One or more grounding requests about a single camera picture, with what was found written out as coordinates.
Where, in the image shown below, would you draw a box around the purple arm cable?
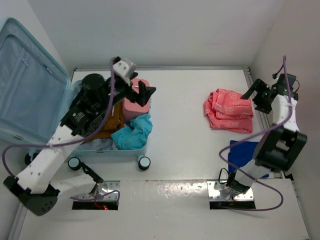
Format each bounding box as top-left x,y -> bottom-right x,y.
218,55 -> 295,212
2,57 -> 121,202

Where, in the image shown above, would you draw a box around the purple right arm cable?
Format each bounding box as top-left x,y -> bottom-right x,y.
218,55 -> 295,212

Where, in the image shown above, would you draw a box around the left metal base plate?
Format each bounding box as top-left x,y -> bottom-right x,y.
72,181 -> 121,202

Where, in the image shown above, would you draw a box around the light blue suitcase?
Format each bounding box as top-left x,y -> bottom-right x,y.
0,18 -> 146,157

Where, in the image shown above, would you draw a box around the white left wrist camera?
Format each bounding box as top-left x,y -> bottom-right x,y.
112,56 -> 136,81

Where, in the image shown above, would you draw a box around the pink vanity case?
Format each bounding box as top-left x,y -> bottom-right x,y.
122,78 -> 150,123

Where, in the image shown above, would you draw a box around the brown pants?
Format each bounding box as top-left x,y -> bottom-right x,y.
86,101 -> 125,143

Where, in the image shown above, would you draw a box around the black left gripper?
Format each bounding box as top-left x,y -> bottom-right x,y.
99,72 -> 157,112

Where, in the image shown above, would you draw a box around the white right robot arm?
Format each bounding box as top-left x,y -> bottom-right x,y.
225,73 -> 308,195

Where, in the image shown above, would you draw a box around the blue cloth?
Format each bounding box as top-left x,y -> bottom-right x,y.
227,141 -> 258,168

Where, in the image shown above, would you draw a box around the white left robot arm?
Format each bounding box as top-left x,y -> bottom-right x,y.
3,73 -> 156,216

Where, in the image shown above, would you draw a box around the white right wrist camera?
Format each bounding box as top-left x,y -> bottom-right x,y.
268,73 -> 283,89

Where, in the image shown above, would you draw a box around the pink printed garment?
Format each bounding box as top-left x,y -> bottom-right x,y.
203,88 -> 254,134

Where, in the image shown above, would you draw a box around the metal base plate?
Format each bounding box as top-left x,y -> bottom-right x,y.
207,180 -> 254,203
72,181 -> 121,202

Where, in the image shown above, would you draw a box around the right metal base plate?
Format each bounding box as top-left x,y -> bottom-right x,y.
207,180 -> 254,203

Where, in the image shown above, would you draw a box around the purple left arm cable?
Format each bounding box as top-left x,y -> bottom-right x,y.
2,57 -> 121,202

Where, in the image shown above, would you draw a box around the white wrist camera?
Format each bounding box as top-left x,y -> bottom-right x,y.
112,56 -> 136,81
268,73 -> 283,89

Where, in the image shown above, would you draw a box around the turquoise cloth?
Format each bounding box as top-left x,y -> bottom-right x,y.
111,113 -> 153,150

